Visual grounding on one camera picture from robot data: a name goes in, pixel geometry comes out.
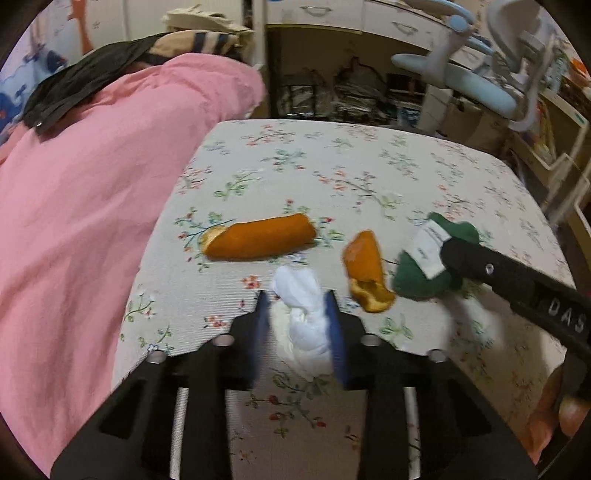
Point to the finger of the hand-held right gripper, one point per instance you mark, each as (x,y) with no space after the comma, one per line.
(480,265)

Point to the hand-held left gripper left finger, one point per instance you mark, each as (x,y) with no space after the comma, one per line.
(261,332)

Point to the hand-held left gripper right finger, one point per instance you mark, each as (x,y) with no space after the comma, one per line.
(336,332)

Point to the small white tissue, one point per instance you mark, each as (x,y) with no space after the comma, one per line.
(300,323)

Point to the green cloth with label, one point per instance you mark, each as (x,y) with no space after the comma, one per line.
(411,277)

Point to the person's right hand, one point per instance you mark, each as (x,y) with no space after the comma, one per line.
(545,415)

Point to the short orange peel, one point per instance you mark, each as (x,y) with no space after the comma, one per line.
(364,258)

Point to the long orange peel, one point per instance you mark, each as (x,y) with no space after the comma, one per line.
(263,237)

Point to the white storage shelf unit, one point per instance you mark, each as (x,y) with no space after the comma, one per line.
(568,175)

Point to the floral tablecloth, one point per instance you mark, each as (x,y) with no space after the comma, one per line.
(323,161)

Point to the grey and blue chair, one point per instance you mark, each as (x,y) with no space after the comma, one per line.
(466,78)

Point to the dark bag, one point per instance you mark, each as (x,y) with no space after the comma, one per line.
(360,87)

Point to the pink blanket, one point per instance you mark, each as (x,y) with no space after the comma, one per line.
(69,230)

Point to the white desk with drawers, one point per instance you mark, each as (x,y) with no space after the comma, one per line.
(332,14)

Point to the striped beige cloth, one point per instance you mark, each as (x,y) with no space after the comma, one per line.
(194,44)

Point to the black cloth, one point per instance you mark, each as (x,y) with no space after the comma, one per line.
(78,83)

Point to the beige folded cloth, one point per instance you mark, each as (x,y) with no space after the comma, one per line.
(203,21)

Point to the whale print sheet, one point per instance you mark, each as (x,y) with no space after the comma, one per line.
(14,106)

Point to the white wardrobe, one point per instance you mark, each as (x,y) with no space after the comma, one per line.
(129,18)

